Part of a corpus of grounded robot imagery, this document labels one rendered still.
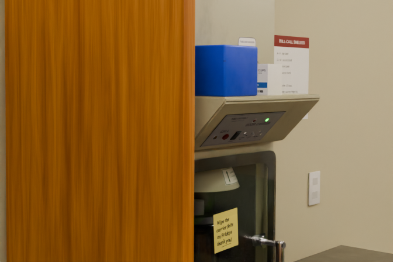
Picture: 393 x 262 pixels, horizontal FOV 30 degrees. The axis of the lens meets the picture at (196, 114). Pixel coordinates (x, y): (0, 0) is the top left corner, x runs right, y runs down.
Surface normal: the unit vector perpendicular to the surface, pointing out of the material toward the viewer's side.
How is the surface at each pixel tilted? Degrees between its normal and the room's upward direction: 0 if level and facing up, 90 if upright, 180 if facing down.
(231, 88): 90
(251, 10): 90
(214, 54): 90
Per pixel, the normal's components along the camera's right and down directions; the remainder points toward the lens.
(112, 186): -0.64, 0.04
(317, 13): 0.77, 0.04
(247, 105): 0.54, 0.73
